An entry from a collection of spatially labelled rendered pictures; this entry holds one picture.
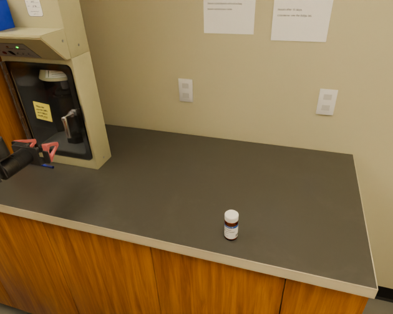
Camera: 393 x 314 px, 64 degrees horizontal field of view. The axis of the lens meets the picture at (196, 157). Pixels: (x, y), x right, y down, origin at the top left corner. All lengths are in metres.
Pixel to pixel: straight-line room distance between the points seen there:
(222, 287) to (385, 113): 0.95
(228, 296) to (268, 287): 0.16
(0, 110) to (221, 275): 1.08
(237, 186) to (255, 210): 0.14
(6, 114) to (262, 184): 1.09
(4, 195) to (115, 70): 0.76
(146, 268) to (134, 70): 0.92
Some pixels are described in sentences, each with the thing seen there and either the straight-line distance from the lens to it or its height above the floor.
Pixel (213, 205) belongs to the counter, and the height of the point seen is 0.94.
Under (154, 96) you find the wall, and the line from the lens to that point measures 1.63.
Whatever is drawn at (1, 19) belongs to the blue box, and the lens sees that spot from 1.31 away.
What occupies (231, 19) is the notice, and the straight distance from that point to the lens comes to 1.41.
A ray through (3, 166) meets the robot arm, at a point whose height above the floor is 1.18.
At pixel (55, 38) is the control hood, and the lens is 1.18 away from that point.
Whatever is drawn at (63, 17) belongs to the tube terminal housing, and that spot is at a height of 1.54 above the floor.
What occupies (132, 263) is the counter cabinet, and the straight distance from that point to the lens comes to 1.26.
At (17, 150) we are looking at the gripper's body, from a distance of 1.18.
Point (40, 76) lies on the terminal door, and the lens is 1.34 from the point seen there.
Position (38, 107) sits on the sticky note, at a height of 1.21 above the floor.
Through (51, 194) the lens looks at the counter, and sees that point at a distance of 1.35.
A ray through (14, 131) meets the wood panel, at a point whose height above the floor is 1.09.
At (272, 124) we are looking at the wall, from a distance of 1.52.
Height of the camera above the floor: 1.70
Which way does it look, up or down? 32 degrees down
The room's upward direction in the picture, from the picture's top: 2 degrees counter-clockwise
